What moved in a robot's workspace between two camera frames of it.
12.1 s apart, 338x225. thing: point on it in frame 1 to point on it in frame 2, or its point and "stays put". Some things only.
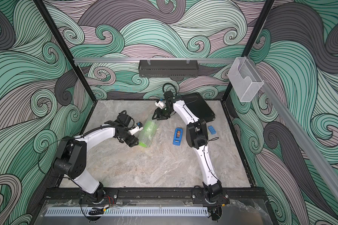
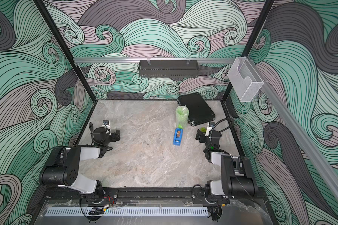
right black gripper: [159, 112] to [203, 136]
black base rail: [152, 194] stays put
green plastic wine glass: [147, 131] to [181, 116]
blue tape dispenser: [178, 136] stays put
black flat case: [195, 103] stays put
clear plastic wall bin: [245, 80] stays put
